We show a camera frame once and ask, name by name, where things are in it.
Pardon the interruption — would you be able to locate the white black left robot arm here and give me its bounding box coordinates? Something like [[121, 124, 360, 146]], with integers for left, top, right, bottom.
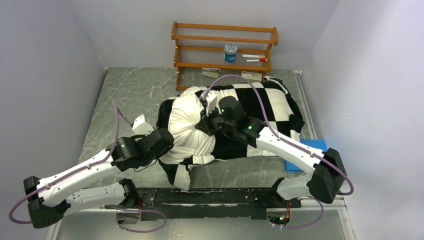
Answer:
[[23, 128, 174, 229]]

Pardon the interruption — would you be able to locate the blue foam block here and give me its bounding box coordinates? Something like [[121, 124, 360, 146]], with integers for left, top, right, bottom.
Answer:
[[284, 139, 329, 172]]

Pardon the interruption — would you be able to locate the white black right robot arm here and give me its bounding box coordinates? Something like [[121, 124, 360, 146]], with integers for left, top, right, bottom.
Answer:
[[196, 96, 347, 207]]

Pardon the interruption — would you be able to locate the white marker pen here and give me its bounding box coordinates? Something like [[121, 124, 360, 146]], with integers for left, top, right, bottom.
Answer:
[[241, 54, 266, 59]]

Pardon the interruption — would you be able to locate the small white red box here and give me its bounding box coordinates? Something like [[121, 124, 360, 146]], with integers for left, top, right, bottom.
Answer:
[[241, 71, 263, 83]]

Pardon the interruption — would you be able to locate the wooden shelf rack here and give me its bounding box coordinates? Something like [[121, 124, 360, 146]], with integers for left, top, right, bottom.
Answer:
[[170, 21, 279, 90]]

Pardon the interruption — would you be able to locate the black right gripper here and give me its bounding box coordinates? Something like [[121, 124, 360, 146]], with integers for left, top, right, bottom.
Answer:
[[196, 102, 237, 136]]

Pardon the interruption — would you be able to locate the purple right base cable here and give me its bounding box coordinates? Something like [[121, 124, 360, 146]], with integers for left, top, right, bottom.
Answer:
[[266, 197, 325, 230]]

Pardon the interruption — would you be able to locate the black white checkered pillowcase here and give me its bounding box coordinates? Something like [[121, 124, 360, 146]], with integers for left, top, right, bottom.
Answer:
[[156, 76, 305, 190]]

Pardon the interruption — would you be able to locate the red capped marker pen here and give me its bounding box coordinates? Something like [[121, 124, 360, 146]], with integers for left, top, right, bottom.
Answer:
[[245, 58, 268, 63]]

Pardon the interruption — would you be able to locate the blue white round jar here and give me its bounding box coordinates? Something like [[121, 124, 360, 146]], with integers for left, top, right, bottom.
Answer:
[[223, 43, 238, 63]]

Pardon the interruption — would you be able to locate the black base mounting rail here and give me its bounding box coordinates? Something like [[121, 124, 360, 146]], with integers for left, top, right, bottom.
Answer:
[[119, 187, 302, 220]]

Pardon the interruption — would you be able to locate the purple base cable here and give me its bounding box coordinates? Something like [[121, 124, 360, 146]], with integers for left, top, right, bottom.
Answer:
[[266, 197, 325, 230], [107, 204, 168, 234]]

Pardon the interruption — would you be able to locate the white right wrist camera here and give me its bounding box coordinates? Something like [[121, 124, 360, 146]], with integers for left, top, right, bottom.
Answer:
[[200, 91, 218, 116]]

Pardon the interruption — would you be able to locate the white pillow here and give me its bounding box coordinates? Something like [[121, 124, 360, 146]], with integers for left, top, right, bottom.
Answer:
[[161, 86, 216, 165]]

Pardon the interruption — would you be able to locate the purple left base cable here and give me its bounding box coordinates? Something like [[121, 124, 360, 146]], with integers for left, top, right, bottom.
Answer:
[[107, 204, 168, 234]]

